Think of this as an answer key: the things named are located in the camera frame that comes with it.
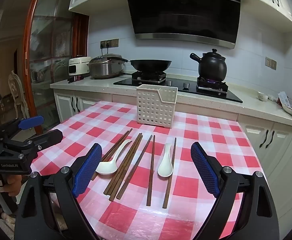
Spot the white perforated utensil basket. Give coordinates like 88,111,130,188
136,84,178,129

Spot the silver pressure cooker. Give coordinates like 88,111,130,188
89,54,126,80

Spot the black wok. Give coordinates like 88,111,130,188
110,57,172,72

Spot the brown wooden chopstick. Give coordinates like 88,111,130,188
146,135,156,206
103,132,141,195
103,128,133,161
162,137,177,209
109,135,144,201
116,135,153,200
91,128,133,181
107,133,143,196

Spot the triple wall outlet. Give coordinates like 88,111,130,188
100,39,119,48

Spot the white red packet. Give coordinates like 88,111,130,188
277,91,292,110

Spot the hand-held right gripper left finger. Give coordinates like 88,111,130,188
14,143,103,240

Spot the white ceramic spoon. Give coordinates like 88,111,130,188
95,139,133,175
157,143,173,177

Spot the cream base cabinet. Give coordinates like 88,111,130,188
237,114,292,225
53,92,113,124

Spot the single wall outlet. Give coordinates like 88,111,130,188
265,57,277,70

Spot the black glass gas stove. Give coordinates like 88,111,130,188
113,71,243,103

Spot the red white checkered tablecloth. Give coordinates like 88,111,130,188
32,101,261,240

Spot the wooden framed glass door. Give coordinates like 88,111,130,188
22,0,89,135

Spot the ornate white chair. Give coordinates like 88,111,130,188
8,70,31,128

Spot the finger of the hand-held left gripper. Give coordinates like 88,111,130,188
0,116,45,138
5,129,64,152

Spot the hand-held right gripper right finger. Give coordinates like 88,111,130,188
190,142,280,240

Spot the person's left hand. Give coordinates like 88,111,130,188
0,172,23,202

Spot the white rice cooker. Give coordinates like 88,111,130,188
68,56,92,77

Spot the black clay pot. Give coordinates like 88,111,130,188
189,49,227,83

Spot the black range hood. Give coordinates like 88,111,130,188
123,0,244,50

